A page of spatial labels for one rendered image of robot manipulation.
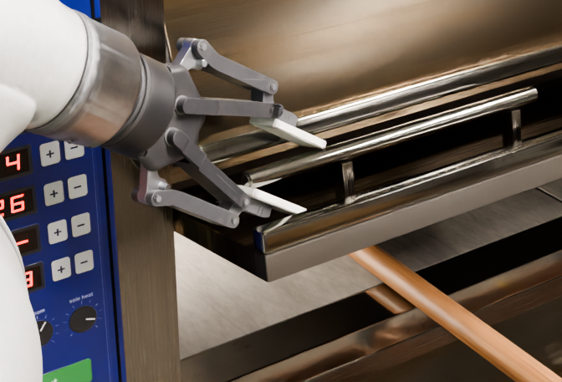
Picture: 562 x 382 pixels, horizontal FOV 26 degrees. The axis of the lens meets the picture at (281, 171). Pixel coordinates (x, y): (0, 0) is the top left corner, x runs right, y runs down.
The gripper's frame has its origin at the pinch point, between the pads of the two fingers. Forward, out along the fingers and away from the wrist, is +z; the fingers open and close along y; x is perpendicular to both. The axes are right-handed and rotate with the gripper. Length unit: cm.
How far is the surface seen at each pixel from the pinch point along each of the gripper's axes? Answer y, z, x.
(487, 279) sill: 1.7, 45.1, -5.7
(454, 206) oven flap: -1.7, 14.9, 7.9
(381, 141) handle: -5.1, 8.1, 3.3
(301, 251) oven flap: 6.4, 0.9, 4.0
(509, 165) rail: -7.0, 19.3, 9.5
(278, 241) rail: 6.2, -1.6, 3.6
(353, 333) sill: 11.9, 29.4, -10.2
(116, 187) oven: 5.4, -6.8, -11.7
